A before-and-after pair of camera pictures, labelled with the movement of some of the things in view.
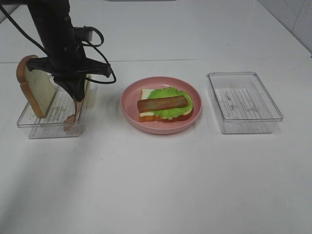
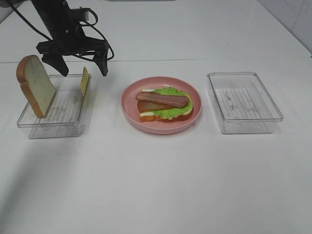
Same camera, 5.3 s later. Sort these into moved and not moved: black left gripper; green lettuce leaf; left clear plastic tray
Moved: black left gripper
Not moved: green lettuce leaf; left clear plastic tray
